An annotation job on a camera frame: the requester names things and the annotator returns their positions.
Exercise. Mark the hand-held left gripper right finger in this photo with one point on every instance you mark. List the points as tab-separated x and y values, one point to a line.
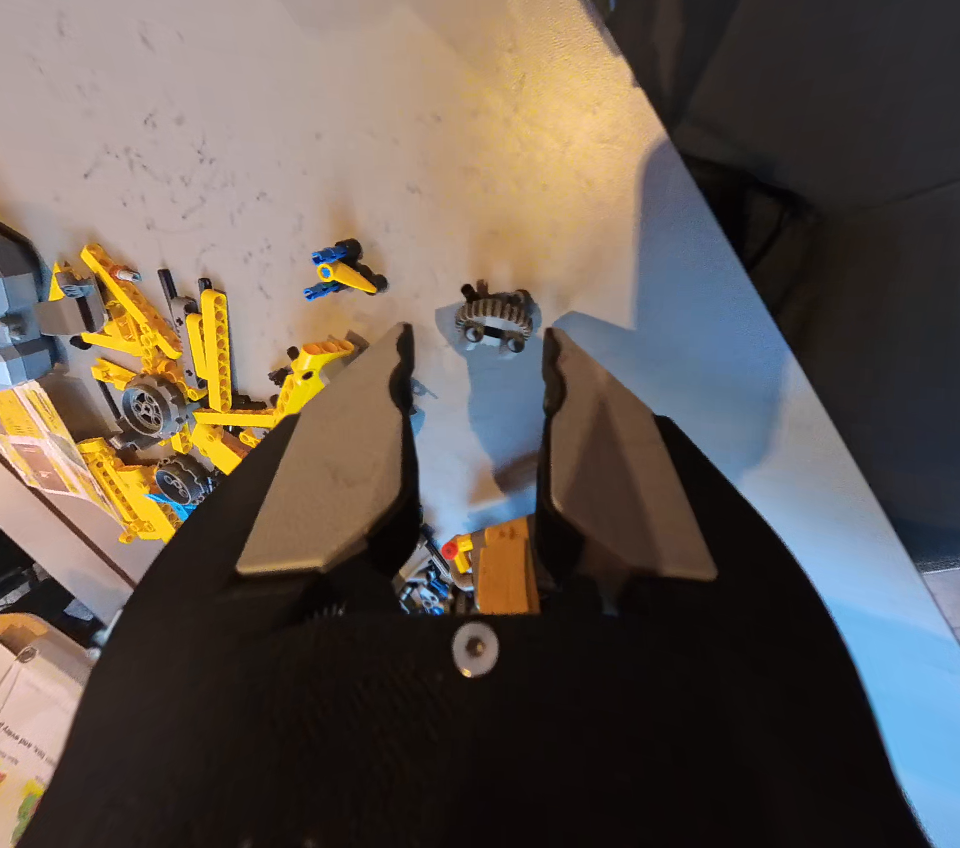
622	488

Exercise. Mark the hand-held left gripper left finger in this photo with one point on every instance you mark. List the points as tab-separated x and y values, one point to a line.
337	473

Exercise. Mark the yellow wedge piece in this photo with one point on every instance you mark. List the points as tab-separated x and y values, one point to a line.
349	278

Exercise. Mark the black connector piece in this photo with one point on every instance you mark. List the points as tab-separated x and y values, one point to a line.
352	251

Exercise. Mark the yellow grey wheel assembly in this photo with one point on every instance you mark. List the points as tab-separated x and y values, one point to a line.
315	368

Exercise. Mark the yellow toy brick car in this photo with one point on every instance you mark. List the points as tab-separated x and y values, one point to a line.
502	570

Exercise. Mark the grey wheel hub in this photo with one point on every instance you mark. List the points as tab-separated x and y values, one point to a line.
150	409
182	482

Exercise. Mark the blue brick separator tool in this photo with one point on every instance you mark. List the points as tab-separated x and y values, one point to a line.
174	506

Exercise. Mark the pile of yellow beams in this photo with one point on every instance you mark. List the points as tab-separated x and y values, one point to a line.
214	353

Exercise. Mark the yellow sticker sheet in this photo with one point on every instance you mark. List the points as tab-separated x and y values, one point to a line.
41	443

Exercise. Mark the wooden document stand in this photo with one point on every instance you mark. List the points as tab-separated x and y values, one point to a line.
37	630

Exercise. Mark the grey battery box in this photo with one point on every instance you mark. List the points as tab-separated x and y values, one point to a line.
26	323

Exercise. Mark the clipboard with instruction sheet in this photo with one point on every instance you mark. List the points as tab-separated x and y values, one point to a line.
30	735

